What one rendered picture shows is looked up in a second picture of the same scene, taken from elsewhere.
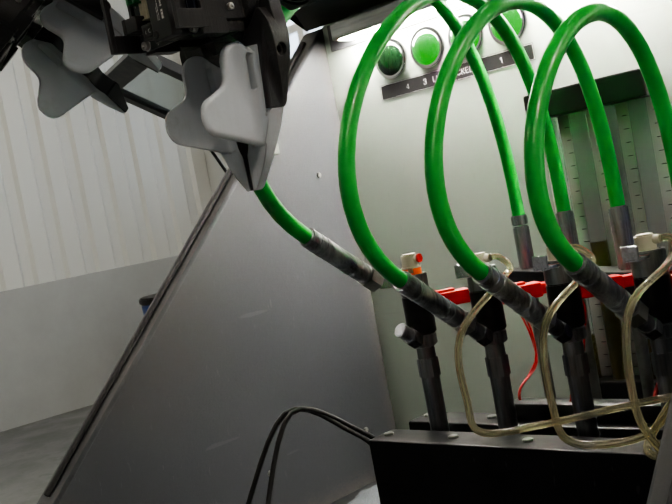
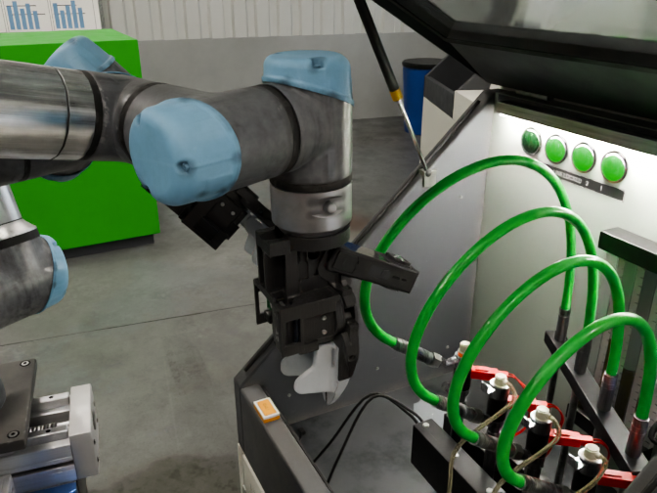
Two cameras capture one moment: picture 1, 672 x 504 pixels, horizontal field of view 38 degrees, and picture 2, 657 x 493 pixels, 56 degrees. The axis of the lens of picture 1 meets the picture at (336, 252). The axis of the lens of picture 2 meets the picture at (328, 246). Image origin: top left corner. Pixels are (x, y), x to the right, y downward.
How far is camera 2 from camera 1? 0.48 m
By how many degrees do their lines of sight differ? 28
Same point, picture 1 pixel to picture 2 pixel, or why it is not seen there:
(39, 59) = not seen: hidden behind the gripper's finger
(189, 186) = not seen: outside the picture
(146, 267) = (414, 35)
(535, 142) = (509, 428)
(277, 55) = (347, 362)
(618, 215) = (607, 380)
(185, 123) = (293, 363)
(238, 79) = (324, 363)
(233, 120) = (315, 384)
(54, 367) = not seen: hidden behind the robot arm
